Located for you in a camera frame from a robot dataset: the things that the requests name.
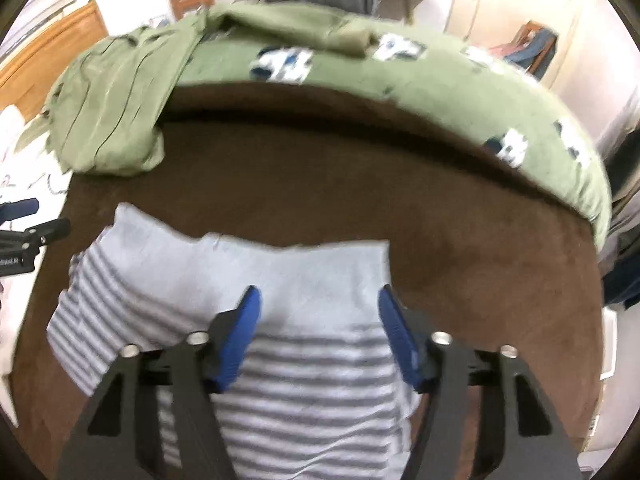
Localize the blue jeans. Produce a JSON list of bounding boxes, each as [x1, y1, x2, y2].
[[510, 27, 558, 78]]

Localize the green printed blanket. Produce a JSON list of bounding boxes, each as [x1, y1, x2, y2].
[[165, 2, 613, 251]]

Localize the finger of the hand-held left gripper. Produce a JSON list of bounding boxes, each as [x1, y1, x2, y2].
[[0, 197, 40, 224], [0, 218, 72, 261]]

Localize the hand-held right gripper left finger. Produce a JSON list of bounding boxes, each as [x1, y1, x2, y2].
[[56, 285, 262, 480]]

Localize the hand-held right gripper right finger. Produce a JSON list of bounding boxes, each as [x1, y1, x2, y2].
[[377, 284, 583, 480]]

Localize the grey striped sweater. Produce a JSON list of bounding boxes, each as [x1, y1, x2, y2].
[[46, 203, 421, 480]]

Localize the green folded garment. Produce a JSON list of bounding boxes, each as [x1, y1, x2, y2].
[[44, 12, 208, 177]]

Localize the wooden headboard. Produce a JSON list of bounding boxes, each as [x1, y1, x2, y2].
[[0, 0, 110, 121]]

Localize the white printed cloth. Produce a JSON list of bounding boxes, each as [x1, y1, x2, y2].
[[0, 104, 71, 203]]

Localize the brown bed cover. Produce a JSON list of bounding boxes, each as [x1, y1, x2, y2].
[[10, 82, 608, 480]]

